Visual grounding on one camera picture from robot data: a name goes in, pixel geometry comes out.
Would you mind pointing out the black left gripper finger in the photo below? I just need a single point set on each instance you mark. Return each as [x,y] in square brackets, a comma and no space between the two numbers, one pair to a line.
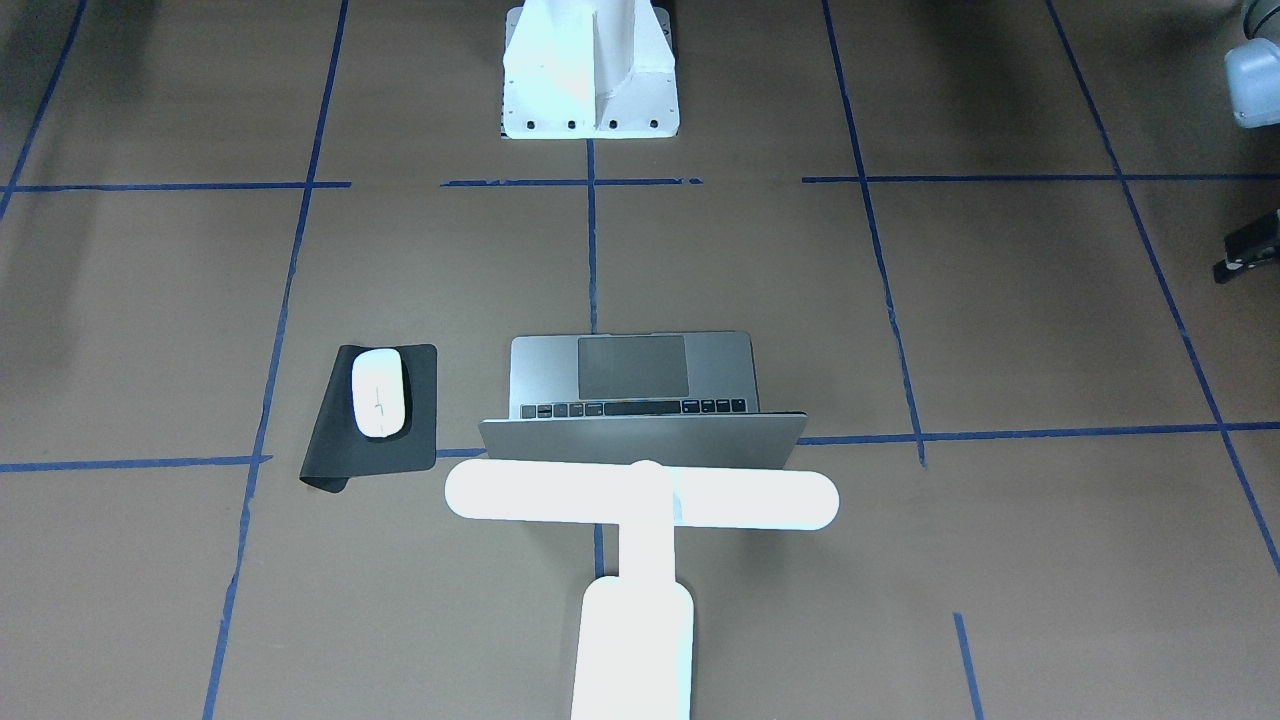
[1255,244]

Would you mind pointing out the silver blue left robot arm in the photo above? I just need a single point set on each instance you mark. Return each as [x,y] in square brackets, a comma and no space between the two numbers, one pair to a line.
[1252,73]

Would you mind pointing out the white desk lamp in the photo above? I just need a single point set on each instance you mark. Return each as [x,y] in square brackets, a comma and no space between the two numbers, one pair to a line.
[636,633]

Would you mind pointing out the grey laptop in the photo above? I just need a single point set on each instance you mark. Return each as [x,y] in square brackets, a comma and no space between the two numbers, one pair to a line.
[684,399]

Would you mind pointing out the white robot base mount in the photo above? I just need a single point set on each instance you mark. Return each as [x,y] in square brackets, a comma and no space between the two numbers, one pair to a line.
[589,69]

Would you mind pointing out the white computer mouse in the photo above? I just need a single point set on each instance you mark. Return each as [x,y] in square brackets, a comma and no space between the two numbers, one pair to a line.
[378,393]

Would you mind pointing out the black mouse pad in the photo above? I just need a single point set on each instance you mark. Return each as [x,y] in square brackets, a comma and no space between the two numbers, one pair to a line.
[338,450]

